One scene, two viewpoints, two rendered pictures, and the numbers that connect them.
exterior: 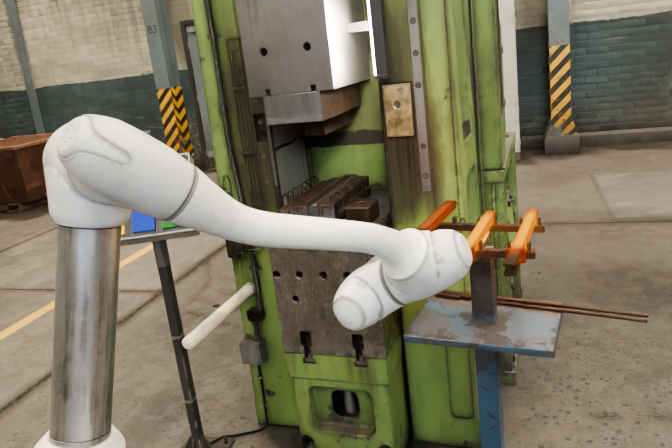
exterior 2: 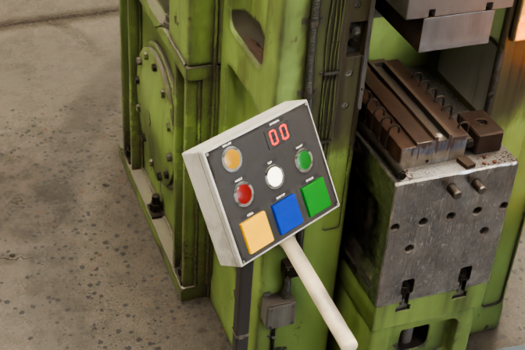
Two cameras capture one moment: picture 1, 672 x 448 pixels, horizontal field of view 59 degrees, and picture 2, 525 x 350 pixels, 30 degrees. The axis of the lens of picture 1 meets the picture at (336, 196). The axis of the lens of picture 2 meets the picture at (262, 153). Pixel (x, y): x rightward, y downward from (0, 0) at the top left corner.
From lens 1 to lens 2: 2.25 m
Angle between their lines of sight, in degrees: 45
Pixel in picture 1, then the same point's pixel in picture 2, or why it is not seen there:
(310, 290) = (430, 235)
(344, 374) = (437, 309)
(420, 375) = not seen: hidden behind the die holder
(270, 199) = (344, 126)
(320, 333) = (426, 276)
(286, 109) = (448, 32)
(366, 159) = (385, 34)
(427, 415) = not seen: hidden behind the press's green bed
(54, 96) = not seen: outside the picture
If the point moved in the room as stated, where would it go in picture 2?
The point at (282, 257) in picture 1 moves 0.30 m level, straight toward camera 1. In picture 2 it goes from (408, 207) to (505, 261)
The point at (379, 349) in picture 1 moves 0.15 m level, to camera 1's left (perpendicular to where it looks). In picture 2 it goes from (485, 274) to (452, 296)
